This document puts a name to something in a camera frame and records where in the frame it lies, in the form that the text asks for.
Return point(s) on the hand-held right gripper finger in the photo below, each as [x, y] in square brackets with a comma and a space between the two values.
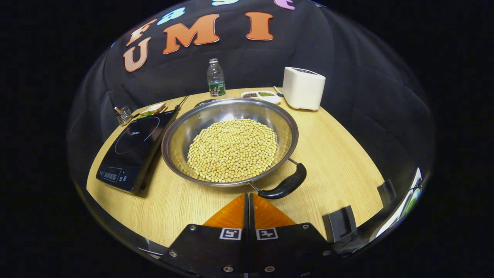
[251, 220]
[246, 220]

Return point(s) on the pile of yellow soybeans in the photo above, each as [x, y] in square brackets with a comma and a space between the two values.
[231, 150]

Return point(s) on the stainless steel pot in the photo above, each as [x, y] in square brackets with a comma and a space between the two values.
[216, 112]

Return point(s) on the black induction cooktop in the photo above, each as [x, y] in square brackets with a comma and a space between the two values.
[131, 154]

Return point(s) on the white divided bean dish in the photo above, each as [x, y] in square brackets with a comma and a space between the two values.
[266, 97]

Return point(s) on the white toaster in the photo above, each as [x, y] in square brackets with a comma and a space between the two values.
[303, 90]

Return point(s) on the clear plastic water bottle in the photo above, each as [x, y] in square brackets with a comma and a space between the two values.
[216, 79]

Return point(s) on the sandwich on white plate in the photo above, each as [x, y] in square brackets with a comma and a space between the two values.
[153, 109]

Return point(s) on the metal mesh utensil holder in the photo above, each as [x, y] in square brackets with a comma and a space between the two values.
[124, 116]

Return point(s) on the black backdrop cloth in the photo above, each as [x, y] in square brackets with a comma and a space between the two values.
[347, 58]

